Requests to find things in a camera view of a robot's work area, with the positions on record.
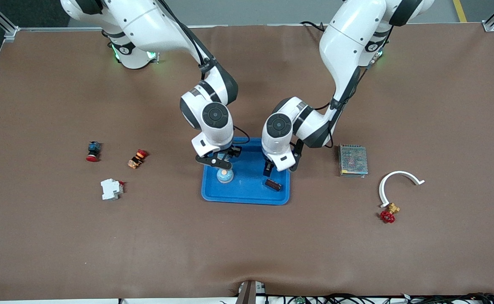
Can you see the red mushroom push button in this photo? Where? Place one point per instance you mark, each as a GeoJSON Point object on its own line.
{"type": "Point", "coordinates": [93, 148]}

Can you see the brown table edge bracket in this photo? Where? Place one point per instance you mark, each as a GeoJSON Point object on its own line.
{"type": "Point", "coordinates": [249, 293]}

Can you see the white circuit breaker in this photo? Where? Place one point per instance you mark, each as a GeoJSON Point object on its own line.
{"type": "Point", "coordinates": [111, 190]}

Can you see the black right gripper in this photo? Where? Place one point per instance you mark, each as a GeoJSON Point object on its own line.
{"type": "Point", "coordinates": [228, 154]}

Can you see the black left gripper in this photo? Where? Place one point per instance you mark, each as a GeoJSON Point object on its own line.
{"type": "Point", "coordinates": [267, 169]}

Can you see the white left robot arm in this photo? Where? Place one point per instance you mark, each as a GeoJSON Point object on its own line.
{"type": "Point", "coordinates": [348, 46]}

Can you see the blue plastic tray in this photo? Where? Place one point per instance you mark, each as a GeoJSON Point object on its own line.
{"type": "Point", "coordinates": [251, 190]}

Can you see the yellow floor tape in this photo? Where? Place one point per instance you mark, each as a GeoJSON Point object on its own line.
{"type": "Point", "coordinates": [460, 10]}

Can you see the white half-round pipe clamp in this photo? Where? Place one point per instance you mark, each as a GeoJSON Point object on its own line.
{"type": "Point", "coordinates": [381, 192]}

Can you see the perforated metal power supply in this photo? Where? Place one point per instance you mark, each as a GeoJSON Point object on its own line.
{"type": "Point", "coordinates": [352, 160]}

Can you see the dark brown cylindrical capacitor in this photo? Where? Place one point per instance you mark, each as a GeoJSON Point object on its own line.
{"type": "Point", "coordinates": [273, 185]}

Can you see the orange red button switch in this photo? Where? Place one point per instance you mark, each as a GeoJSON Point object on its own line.
{"type": "Point", "coordinates": [136, 161]}

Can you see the brown table mat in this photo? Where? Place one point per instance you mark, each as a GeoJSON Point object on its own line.
{"type": "Point", "coordinates": [246, 245]}

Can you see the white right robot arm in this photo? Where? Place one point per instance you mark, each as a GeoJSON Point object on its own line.
{"type": "Point", "coordinates": [145, 25]}

